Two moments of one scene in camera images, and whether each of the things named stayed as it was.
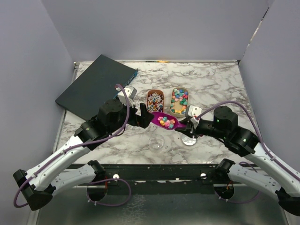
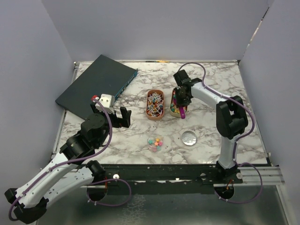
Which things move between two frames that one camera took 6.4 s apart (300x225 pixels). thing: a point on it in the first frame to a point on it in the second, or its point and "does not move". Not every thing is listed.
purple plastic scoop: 166,121 to 182,111
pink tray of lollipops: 155,100 does not move
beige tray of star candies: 179,101 does not move
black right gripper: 190,130 to 180,102
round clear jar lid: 188,140 does not move
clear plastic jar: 156,143 does not move
